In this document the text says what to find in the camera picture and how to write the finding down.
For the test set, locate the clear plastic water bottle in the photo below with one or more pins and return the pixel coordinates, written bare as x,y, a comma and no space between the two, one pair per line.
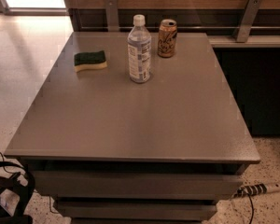
139,50

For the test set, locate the grey drawer cabinet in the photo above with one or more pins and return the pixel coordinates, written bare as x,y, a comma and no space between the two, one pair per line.
106,148

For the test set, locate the green and yellow sponge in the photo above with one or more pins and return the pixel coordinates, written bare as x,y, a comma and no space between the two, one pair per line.
90,61

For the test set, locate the orange soda can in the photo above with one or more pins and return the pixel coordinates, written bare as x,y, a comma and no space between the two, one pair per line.
167,38

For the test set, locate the white power strip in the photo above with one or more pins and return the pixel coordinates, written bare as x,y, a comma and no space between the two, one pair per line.
257,189

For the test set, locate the left metal wall bracket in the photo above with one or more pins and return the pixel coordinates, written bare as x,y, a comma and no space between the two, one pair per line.
112,15

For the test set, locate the metal wall bracket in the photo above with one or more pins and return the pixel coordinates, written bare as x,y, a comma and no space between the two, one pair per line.
242,32
112,15

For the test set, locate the right metal wall bracket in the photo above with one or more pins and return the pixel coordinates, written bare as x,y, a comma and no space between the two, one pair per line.
242,32

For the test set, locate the black bag with straps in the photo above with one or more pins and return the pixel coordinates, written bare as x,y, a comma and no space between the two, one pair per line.
22,184

